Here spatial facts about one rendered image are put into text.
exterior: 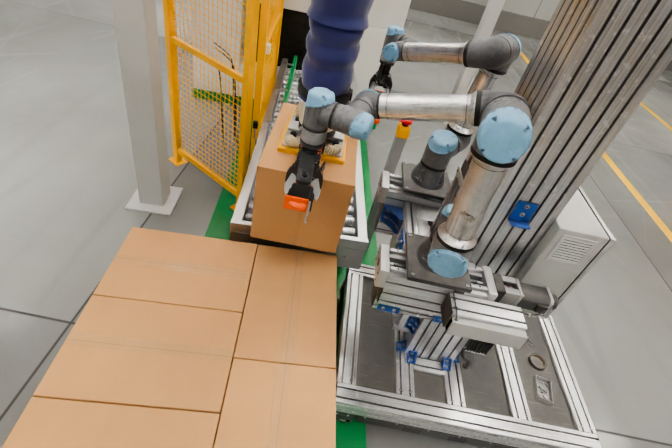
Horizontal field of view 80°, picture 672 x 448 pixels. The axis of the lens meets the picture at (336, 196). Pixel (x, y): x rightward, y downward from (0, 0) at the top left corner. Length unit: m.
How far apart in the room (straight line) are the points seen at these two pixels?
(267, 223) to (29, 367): 1.30
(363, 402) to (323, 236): 0.77
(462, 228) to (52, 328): 2.07
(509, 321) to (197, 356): 1.13
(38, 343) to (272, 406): 1.33
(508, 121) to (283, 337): 1.19
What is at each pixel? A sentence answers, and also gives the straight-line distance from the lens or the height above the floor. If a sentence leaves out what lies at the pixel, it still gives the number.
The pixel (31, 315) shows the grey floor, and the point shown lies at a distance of 2.63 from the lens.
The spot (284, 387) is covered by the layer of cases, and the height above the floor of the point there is 0.54.
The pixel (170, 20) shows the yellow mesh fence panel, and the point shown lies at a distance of 2.97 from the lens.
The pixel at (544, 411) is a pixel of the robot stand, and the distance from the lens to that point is 2.43.
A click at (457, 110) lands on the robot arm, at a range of 1.14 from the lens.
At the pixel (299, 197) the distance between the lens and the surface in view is 1.24.
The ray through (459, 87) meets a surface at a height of 0.47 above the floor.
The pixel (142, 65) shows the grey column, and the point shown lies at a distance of 2.51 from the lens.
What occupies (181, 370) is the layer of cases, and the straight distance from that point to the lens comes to 1.66.
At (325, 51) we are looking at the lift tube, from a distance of 1.59.
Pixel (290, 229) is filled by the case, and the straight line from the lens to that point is 1.79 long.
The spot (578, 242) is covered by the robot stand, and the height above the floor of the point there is 1.19.
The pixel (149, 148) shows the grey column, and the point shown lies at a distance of 2.77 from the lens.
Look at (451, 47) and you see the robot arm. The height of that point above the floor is 1.61.
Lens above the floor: 2.01
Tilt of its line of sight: 38 degrees down
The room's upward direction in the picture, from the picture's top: 14 degrees clockwise
